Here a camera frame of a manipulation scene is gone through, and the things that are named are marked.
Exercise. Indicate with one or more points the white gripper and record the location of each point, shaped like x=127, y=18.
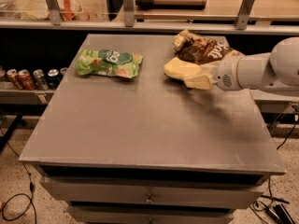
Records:
x=225, y=73

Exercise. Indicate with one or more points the yellow sponge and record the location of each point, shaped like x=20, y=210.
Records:
x=179, y=69

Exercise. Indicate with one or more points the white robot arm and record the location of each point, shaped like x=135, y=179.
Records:
x=275, y=72

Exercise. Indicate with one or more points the brown chip bag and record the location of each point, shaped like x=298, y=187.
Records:
x=194, y=48

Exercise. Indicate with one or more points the green chip bag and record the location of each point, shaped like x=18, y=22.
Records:
x=109, y=63

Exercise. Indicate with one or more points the white orange plastic bag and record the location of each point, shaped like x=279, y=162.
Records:
x=38, y=9

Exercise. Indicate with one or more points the grey drawer cabinet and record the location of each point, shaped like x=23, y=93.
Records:
x=150, y=129

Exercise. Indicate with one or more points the upper grey drawer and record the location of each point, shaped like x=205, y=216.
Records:
x=129, y=192

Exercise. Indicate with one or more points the grey drawer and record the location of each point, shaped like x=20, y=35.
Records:
x=129, y=192
x=106, y=215

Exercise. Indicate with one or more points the grey soda can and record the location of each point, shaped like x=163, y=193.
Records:
x=63, y=71

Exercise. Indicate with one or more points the dark soda can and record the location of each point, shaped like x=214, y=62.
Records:
x=54, y=77

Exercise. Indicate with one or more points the silver green soda can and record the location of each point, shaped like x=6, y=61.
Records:
x=41, y=81

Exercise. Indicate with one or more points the orange soda can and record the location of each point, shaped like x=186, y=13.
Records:
x=26, y=79

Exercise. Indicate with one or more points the lower grey drawer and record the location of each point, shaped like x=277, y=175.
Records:
x=106, y=215

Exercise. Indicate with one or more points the red soda can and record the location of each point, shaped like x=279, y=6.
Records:
x=12, y=75

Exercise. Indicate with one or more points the grey can shelf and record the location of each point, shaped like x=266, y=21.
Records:
x=9, y=94

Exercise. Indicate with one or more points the right metal bracket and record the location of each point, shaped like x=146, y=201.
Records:
x=242, y=18

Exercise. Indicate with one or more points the metal bracket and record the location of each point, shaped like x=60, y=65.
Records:
x=242, y=18
x=128, y=12
x=54, y=12

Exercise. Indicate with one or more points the middle metal bracket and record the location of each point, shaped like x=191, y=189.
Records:
x=128, y=12

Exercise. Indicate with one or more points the left metal bracket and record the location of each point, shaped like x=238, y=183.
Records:
x=54, y=12

